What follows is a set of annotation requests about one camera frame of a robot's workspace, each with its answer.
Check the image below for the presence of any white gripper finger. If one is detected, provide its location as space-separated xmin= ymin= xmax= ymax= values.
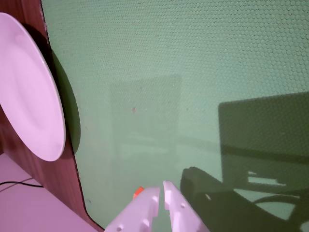
xmin=163 ymin=180 xmax=211 ymax=232
xmin=103 ymin=185 xmax=161 ymax=232

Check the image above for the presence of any orange lego block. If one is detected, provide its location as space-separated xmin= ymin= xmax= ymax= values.
xmin=133 ymin=186 xmax=145 ymax=201

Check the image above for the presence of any white round plate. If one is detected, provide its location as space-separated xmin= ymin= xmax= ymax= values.
xmin=0 ymin=12 xmax=66 ymax=162

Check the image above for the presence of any green rectangular mat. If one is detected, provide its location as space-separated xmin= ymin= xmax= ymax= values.
xmin=41 ymin=0 xmax=309 ymax=232

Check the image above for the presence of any thin black floor cable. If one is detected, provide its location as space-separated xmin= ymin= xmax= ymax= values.
xmin=0 ymin=181 xmax=42 ymax=188

